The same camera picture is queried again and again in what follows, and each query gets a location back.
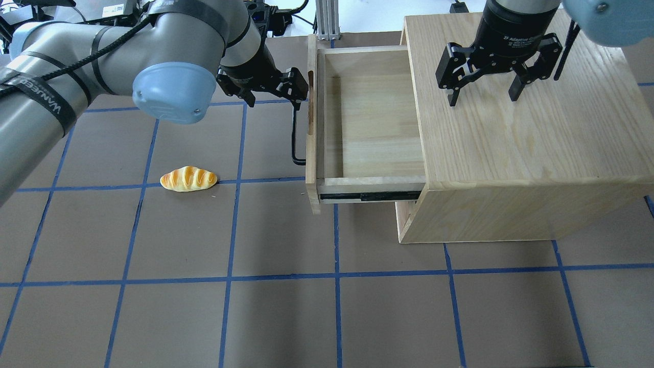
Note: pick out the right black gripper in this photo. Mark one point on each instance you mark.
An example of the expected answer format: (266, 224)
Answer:
(507, 31)

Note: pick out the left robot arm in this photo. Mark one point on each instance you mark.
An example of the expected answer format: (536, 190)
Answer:
(170, 63)

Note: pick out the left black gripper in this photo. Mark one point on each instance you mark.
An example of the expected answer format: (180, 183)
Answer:
(254, 65)

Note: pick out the bread roll toy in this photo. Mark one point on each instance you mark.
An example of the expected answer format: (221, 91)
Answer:
(188, 179)

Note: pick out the black drawer handle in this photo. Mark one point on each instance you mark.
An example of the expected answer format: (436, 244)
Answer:
(295, 159)

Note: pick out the wooden drawer cabinet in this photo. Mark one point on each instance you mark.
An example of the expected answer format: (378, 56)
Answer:
(564, 154)

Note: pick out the aluminium frame post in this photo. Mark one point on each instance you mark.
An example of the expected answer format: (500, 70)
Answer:
(327, 20)

